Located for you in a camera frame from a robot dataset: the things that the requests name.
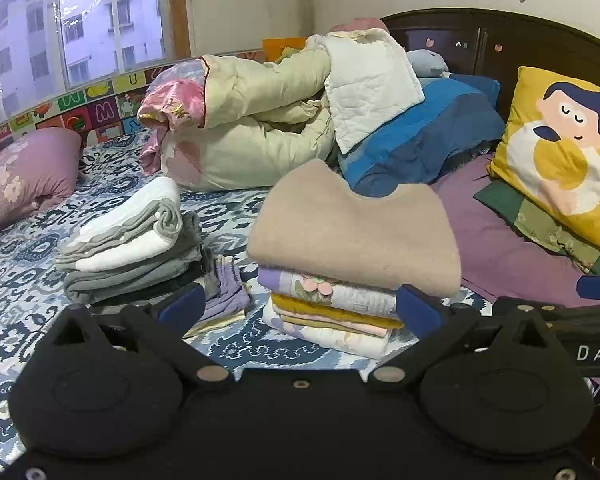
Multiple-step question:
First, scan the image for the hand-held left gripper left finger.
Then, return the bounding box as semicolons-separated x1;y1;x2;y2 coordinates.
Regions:
52;282;236;387

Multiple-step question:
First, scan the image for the blue plush toy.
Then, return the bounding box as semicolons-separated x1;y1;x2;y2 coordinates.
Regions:
407;49;451;78

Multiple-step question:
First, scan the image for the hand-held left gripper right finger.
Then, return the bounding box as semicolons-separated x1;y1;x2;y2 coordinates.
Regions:
367;284;556;391

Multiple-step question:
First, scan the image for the stack of grey folded clothes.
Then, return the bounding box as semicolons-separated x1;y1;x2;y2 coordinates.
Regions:
55;176;253;338

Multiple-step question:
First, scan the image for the beige fuzzy sweater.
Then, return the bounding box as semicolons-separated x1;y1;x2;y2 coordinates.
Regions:
246;159;462;297

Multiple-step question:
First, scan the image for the stack of floral folded clothes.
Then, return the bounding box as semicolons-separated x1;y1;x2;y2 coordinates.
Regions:
256;267;406;361

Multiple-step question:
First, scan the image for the blue blanket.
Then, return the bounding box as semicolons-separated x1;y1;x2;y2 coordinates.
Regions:
337;74;506;198

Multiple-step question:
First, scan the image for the colourful alphabet foam panel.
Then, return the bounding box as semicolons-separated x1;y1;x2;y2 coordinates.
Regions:
0;50;266;153

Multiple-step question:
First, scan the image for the bed with blue patterned sheet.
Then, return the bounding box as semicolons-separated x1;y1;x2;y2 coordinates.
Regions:
0;130;496;466

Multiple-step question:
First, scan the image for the dark wooden headboard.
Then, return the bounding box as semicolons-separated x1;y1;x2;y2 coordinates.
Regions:
380;7;600;121

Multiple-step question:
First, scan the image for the white quilted pad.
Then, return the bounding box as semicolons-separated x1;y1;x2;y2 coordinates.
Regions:
305;27;426;155

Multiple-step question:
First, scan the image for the cream quilt with pink satin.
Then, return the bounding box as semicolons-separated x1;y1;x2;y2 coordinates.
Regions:
137;35;341;192

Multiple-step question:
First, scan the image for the green floral pillow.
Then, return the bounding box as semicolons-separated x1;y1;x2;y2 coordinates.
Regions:
474;180;600;276

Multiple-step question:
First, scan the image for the yellow cartoon pillow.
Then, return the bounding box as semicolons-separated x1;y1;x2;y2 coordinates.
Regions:
487;66;600;258

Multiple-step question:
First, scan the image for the pink pillow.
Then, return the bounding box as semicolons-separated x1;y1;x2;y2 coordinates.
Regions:
330;17;391;36

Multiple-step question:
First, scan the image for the purple sheet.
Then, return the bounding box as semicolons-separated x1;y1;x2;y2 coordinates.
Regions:
430;155;600;311

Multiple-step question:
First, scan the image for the orange pillow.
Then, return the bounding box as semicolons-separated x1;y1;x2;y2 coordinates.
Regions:
262;37;308;63

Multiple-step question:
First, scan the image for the purple floral pillow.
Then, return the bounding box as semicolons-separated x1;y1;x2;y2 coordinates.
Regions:
0;127;83;248

